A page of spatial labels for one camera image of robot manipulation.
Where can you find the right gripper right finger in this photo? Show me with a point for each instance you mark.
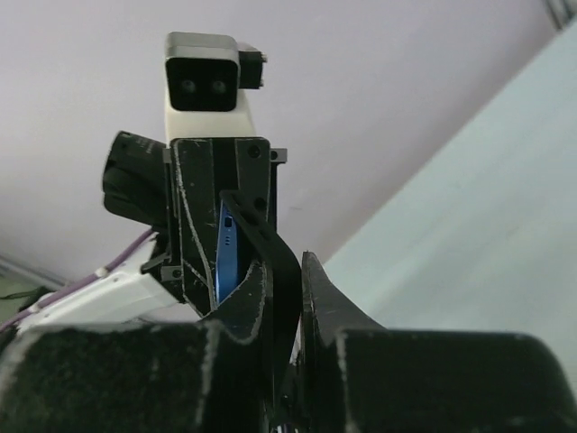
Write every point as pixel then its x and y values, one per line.
pixel 363 377

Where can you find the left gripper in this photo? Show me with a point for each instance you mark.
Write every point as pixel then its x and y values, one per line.
pixel 175 189

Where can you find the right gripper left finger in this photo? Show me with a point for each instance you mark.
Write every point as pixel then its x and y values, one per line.
pixel 170 377

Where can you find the black phone case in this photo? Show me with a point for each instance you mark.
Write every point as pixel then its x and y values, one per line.
pixel 283 292

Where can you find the blue phone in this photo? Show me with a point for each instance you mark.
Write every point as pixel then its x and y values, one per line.
pixel 230 266

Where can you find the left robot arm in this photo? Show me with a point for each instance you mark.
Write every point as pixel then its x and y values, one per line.
pixel 120 291

